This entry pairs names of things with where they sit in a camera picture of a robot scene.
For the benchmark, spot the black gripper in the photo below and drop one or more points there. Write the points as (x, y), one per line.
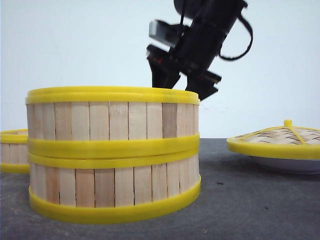
(212, 20)

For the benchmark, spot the bamboo steamer basket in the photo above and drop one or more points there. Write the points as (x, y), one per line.
(111, 196)
(14, 151)
(105, 126)

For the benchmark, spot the yellow woven bamboo steamer lid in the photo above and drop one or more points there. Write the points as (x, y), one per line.
(280, 142)

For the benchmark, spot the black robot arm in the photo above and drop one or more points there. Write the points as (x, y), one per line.
(194, 43)

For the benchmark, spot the bamboo steamer basket front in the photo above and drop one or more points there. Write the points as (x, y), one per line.
(111, 196)

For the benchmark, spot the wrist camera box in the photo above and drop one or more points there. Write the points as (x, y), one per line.
(168, 34)

